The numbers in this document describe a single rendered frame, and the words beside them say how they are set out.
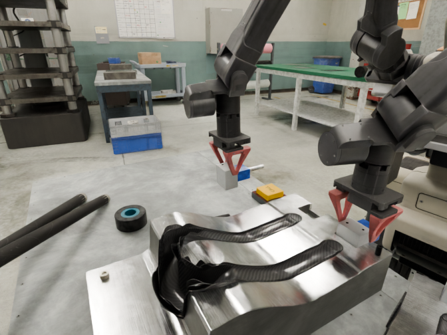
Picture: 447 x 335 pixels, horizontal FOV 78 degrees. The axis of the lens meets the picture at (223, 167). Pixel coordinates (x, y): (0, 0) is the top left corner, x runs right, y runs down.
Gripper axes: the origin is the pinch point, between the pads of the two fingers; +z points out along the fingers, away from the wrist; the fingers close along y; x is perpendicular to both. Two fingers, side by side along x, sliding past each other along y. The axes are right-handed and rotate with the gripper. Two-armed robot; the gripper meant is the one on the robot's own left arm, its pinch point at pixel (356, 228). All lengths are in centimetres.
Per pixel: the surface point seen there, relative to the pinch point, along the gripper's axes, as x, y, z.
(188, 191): -16, -49, 12
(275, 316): -25.4, 6.6, 1.8
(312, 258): -11.1, -0.3, 3.1
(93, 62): 22, -648, 8
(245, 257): -23.1, -4.5, 1.2
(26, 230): -58, -39, 6
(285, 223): -8.3, -11.2, 3.0
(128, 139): 14, -311, 75
